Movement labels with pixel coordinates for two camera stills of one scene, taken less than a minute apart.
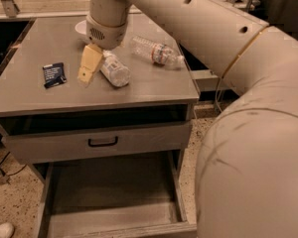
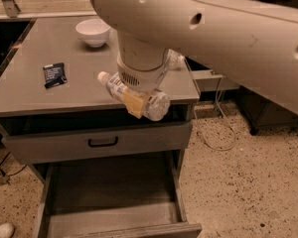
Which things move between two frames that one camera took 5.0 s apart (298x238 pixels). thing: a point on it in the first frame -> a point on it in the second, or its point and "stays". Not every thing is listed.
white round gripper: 106,36 -> 143,78
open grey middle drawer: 114,199 stays
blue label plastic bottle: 117,73 -> 156,103
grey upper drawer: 57,146 stays
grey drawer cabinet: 111,151 stays
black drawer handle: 102,145 stays
